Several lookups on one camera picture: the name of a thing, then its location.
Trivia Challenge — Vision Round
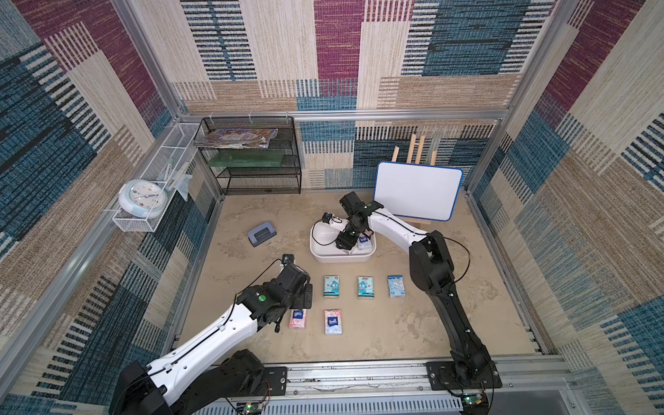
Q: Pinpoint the teal cartoon tissue pack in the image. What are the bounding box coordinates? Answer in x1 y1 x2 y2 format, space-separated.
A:
323 275 341 297
357 276 375 298

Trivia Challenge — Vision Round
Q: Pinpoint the pink blue tissue pack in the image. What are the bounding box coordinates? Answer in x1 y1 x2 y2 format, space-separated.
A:
357 234 373 251
324 310 342 335

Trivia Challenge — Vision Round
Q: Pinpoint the blue striped tissue pack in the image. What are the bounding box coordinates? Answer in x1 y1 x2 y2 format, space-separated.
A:
387 275 406 298

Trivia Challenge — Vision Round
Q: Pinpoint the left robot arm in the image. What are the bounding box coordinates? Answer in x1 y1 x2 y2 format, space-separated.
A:
109 262 313 414

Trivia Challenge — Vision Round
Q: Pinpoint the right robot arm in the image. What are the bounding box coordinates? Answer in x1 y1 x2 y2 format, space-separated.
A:
322 192 502 392

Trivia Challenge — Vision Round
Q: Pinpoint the white plastic storage box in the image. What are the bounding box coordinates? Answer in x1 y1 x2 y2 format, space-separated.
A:
310 219 377 263

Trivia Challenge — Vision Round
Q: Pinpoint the blue grey hole punch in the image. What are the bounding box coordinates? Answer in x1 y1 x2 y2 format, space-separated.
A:
247 221 277 247

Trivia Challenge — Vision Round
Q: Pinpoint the blue framed whiteboard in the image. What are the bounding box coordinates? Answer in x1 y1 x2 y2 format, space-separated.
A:
373 162 463 221

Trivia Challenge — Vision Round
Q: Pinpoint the colourful magazine on shelf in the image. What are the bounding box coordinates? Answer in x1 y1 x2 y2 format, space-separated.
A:
194 129 279 150

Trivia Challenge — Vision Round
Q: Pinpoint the green board on shelf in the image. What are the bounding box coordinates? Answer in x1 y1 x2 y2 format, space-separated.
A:
209 150 284 168

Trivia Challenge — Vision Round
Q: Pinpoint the white round clock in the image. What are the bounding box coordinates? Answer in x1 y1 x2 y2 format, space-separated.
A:
118 179 168 219

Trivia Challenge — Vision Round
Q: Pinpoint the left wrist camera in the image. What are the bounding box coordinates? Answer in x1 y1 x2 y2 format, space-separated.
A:
281 254 295 267

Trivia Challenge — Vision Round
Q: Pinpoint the black wire mesh shelf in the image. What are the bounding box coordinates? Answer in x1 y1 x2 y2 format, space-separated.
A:
194 116 302 196

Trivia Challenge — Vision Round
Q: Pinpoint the white wire wall basket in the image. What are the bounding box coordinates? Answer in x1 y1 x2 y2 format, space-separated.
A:
112 123 200 233

